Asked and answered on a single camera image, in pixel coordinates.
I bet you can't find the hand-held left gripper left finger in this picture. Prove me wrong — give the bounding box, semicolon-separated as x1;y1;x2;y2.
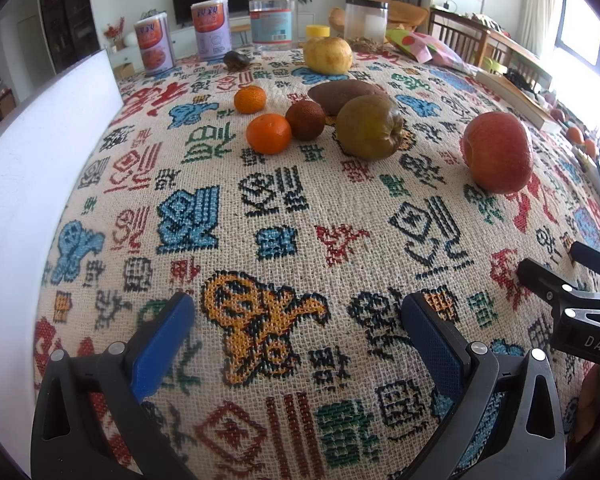
30;291;197;480

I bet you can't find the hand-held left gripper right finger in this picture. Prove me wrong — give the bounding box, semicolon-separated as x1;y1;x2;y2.
400;291;567;480

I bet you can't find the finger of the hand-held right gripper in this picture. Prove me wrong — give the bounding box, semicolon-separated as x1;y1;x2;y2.
570;241;600;291
517;258;588;308

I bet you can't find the rough reddish-brown round fruit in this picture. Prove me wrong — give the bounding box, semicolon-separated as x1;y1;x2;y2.
285;100;327;141

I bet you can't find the brown sweet potato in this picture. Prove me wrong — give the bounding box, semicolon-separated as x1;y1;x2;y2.
308;79;388;116

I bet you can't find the person's right hand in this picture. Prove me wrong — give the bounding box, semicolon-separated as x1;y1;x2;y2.
574;364;600;443

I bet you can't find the red apple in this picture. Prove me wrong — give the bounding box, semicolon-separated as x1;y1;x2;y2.
462;111;535;195

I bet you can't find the printed woven tablecloth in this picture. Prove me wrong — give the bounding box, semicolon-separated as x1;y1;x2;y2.
32;45;600;480

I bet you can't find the white foam board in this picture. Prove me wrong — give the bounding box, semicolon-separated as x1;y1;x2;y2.
0;49;126;426

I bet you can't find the green-brown apple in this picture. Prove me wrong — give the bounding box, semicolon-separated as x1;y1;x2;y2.
336;94;405;162

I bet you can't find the large tangerine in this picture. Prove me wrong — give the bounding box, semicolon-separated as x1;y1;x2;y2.
245;113;292;155

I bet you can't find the bright window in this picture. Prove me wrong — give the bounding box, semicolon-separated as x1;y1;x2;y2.
555;0;600;86

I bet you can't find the wooden chair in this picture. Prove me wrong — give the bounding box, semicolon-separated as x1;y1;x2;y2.
427;7;551;86

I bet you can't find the small tangerine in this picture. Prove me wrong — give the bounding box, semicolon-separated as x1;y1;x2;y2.
234;85;267;114

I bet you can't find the colourful patterned bag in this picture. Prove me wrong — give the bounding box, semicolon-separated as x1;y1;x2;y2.
385;29;463;68

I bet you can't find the pile of brown nuts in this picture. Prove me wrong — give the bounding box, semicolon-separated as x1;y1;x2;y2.
349;35;387;54

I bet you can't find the dark brown lumpy object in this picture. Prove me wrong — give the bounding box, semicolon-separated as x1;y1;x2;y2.
223;50;251;72

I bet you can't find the orange curved seat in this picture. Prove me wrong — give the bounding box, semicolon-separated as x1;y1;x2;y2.
328;0;426;36

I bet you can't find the pink and purple tin can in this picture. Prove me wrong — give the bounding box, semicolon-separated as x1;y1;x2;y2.
134;11;176;77
190;0;232;60

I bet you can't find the yellow pear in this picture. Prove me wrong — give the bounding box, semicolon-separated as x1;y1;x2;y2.
303;36;354;74

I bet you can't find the clear jar with black lid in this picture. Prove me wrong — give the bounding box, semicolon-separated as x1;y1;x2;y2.
344;0;389;43

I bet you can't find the red flower arrangement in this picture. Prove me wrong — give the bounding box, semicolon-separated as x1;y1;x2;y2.
104;19;127;51

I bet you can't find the clear jar with blue label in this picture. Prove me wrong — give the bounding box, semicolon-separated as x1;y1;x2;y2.
248;0;298;53

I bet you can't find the dark shelf cabinet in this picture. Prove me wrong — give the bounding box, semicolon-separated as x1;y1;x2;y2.
36;0;100;73

